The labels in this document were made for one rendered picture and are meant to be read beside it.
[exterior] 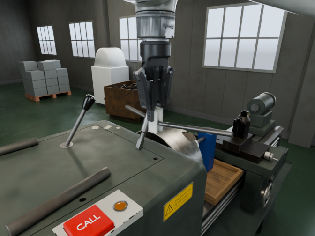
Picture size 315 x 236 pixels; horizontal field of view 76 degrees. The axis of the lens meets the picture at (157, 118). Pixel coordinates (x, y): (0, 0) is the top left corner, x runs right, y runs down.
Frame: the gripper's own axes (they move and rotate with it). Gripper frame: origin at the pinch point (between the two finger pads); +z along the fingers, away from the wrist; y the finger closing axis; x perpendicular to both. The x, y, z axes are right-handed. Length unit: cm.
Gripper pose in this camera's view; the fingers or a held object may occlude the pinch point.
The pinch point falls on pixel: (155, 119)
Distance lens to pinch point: 55.2
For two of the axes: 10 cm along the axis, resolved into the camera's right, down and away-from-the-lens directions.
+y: 6.9, -2.5, 6.8
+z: 0.0, 9.4, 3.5
